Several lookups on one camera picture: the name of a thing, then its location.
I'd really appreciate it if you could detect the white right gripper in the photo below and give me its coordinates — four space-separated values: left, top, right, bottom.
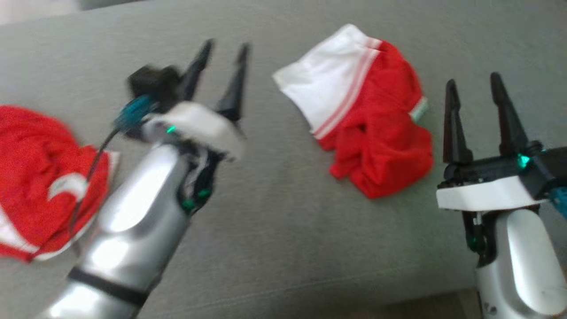
436 72 543 211

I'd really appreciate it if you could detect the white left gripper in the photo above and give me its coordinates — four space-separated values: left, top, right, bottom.
142 39 251 161

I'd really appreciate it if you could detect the red white printed jersey shirt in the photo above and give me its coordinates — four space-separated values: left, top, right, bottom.
272 23 435 199

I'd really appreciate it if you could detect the red mesh shorts white stripe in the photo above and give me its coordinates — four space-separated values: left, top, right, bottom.
0 105 120 263

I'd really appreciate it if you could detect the grey fabric sofa seat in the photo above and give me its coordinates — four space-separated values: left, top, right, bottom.
0 0 567 319

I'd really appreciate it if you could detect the black left cable, teal plug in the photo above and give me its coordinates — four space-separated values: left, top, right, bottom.
69 95 158 242

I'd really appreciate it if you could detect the black cable, teal plug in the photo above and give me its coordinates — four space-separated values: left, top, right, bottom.
548 186 567 221
69 95 158 242

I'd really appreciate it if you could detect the black right cable, teal plug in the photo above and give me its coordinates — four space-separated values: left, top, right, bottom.
548 186 567 221

